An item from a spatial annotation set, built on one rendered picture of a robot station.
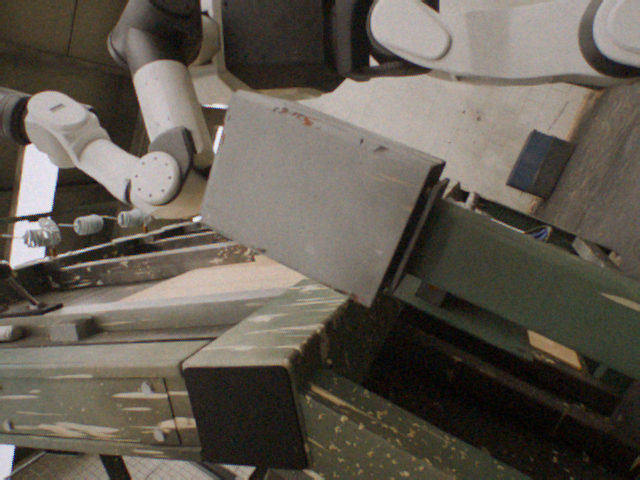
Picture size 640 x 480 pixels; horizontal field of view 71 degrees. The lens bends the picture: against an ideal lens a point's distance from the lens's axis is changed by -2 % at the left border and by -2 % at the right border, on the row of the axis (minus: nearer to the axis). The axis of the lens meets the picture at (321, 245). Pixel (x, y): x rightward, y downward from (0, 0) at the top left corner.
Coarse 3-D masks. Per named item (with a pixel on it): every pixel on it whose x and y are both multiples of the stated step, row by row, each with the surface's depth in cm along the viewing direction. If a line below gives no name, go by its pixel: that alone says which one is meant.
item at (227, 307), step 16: (272, 288) 72; (288, 288) 70; (112, 304) 84; (128, 304) 81; (144, 304) 79; (160, 304) 76; (176, 304) 74; (192, 304) 73; (208, 304) 72; (224, 304) 71; (240, 304) 70; (256, 304) 69; (0, 320) 91; (16, 320) 89; (32, 320) 88; (48, 320) 86; (96, 320) 81; (112, 320) 80; (128, 320) 79; (144, 320) 77; (160, 320) 76; (176, 320) 75; (192, 320) 74; (208, 320) 72; (224, 320) 71; (240, 320) 70
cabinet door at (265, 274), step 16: (192, 272) 118; (208, 272) 115; (224, 272) 111; (240, 272) 106; (256, 272) 103; (272, 272) 99; (288, 272) 95; (160, 288) 104; (176, 288) 102; (192, 288) 98; (208, 288) 95; (224, 288) 91; (240, 288) 89; (256, 288) 86
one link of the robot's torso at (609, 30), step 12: (612, 0) 63; (624, 0) 61; (636, 0) 61; (600, 12) 63; (612, 12) 62; (624, 12) 62; (636, 12) 61; (600, 24) 64; (612, 24) 62; (624, 24) 62; (636, 24) 61; (600, 36) 64; (612, 36) 63; (624, 36) 62; (636, 36) 62; (600, 48) 65; (612, 48) 64; (624, 48) 63; (636, 48) 62; (612, 60) 65; (624, 60) 64; (636, 60) 63; (636, 84) 77
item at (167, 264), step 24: (24, 264) 145; (48, 264) 145; (72, 264) 147; (96, 264) 137; (120, 264) 133; (144, 264) 130; (168, 264) 127; (192, 264) 124; (216, 264) 121; (72, 288) 142
